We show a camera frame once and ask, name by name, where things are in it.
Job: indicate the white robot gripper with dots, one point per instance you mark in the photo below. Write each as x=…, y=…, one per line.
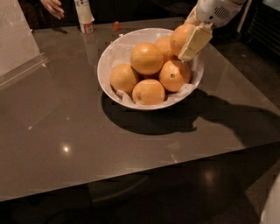
x=214, y=12

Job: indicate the white bottle with label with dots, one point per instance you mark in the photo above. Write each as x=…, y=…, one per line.
x=85, y=16

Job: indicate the clear acrylic sign stand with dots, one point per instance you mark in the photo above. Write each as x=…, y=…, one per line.
x=19, y=52

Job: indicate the orange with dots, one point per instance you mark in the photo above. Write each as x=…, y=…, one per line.
x=146, y=58
x=180, y=36
x=148, y=92
x=124, y=78
x=174, y=74
x=164, y=45

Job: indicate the bystander bare hand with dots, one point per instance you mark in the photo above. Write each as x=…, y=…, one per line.
x=54, y=7

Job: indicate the white ceramic bowl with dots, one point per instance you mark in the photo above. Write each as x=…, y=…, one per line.
x=105, y=62

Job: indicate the small red bottle cap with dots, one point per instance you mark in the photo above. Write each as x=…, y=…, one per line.
x=116, y=26

